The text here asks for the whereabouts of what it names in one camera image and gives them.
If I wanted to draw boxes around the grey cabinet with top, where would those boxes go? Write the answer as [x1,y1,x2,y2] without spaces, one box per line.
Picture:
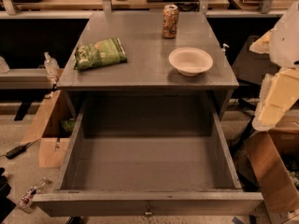
[58,11,238,116]

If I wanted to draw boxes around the cardboard box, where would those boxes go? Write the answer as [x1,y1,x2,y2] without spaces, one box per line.
[244,109,299,224]
[21,90,73,168]

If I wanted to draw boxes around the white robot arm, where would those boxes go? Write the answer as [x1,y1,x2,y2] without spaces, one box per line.
[249,2,299,131]

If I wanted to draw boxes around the cardboard box right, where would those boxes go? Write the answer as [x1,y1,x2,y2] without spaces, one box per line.
[244,109,299,224]

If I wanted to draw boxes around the plastic bottle on floor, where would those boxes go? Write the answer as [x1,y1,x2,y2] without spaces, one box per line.
[18,177,51,214]

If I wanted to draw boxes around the open grey top drawer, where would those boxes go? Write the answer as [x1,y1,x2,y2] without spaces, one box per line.
[35,91,263,217]

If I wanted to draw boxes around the black folding table right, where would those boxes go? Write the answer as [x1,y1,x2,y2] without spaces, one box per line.
[229,35,281,156]

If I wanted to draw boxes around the cardboard box left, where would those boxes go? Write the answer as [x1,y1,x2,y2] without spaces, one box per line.
[21,90,73,168]

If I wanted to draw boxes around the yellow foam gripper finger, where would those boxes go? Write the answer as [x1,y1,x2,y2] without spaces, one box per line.
[252,68,299,132]
[249,30,272,54]

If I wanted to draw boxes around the green jalapeno chip bag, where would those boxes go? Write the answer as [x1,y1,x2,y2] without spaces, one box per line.
[74,38,127,71]

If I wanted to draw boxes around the clear sanitizer bottle left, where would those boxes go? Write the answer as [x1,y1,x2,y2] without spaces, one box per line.
[44,52,59,77]

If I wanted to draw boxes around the black power adapter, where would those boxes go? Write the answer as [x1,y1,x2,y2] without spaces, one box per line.
[6,146,26,160]

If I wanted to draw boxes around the green bag in box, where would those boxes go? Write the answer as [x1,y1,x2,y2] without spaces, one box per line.
[60,119,76,137]

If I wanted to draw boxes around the white paper bowl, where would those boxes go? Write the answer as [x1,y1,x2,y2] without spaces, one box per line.
[168,48,213,77]

